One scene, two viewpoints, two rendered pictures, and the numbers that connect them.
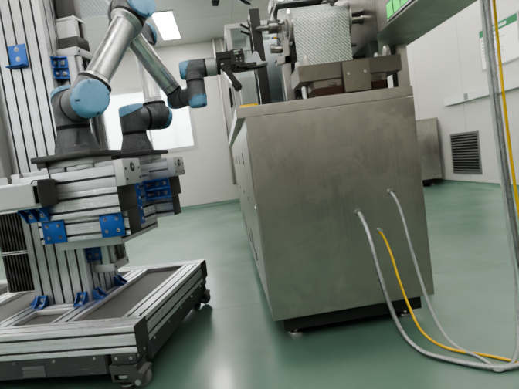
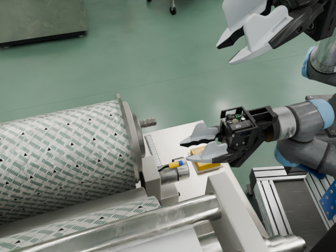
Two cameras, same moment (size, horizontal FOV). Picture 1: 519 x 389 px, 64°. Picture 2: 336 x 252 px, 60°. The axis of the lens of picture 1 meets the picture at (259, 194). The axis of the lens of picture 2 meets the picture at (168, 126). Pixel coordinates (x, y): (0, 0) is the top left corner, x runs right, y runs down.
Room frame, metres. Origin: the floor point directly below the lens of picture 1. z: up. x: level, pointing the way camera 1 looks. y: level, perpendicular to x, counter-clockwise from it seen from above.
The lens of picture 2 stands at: (2.17, -0.24, 1.60)
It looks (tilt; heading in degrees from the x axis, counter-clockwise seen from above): 46 degrees down; 166
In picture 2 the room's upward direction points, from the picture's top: straight up
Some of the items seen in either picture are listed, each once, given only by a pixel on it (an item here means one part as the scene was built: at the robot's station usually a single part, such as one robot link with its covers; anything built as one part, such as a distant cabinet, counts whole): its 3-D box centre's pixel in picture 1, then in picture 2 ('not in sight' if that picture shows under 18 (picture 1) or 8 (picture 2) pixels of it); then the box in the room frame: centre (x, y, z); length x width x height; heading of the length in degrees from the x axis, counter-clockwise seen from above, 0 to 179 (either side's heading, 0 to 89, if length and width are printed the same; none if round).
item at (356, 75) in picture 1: (356, 76); not in sight; (1.59, -0.42, 0.96); 0.10 x 0.03 x 0.11; 94
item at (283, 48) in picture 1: (284, 76); (161, 209); (1.88, -0.18, 1.05); 0.06 x 0.05 x 0.31; 94
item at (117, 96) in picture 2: (290, 27); (126, 138); (1.85, -0.23, 1.25); 0.15 x 0.01 x 0.15; 4
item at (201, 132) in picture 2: (256, 59); (199, 132); (1.75, -0.07, 1.12); 0.09 x 0.03 x 0.06; 85
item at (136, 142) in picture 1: (135, 142); not in sight; (2.01, 0.55, 0.87); 0.15 x 0.15 x 0.10
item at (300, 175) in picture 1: (290, 196); not in sight; (2.79, -0.21, 0.43); 2.52 x 0.64 x 0.86; 4
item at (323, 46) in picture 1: (324, 52); not in sight; (1.80, -0.35, 1.11); 0.23 x 0.01 x 0.18; 94
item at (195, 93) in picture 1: (195, 94); (298, 147); (1.77, 0.21, 1.01); 0.11 x 0.08 x 0.11; 44
